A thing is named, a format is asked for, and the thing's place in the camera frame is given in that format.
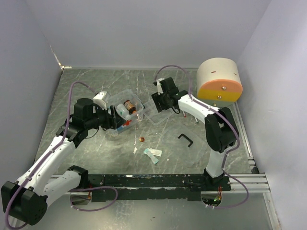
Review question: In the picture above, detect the white teal medicine bottle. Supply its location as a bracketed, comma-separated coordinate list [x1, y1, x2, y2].
[117, 103, 129, 119]

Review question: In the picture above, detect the brown orange medicine bottle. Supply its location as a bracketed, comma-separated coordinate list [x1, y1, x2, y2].
[123, 100, 137, 115]

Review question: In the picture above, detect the clear plastic medicine box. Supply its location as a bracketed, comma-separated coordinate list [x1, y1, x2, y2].
[107, 89, 144, 136]

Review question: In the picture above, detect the teal dotted bandage packet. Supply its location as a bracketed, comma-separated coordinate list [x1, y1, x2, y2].
[143, 149, 159, 164]

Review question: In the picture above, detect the white bandage wrapper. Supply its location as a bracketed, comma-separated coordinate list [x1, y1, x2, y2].
[147, 148, 162, 157]

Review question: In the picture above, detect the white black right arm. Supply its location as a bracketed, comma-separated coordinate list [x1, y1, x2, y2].
[152, 77, 239, 184]

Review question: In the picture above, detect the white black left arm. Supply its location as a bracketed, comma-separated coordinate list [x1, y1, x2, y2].
[1, 91, 117, 229]

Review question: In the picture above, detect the cream round drawer cabinet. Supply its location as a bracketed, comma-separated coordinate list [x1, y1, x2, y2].
[196, 57, 243, 108]

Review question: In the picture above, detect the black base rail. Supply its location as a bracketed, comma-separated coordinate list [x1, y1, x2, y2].
[71, 173, 231, 202]

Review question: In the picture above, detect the aluminium frame rail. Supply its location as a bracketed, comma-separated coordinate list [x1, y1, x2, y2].
[47, 173, 271, 195]

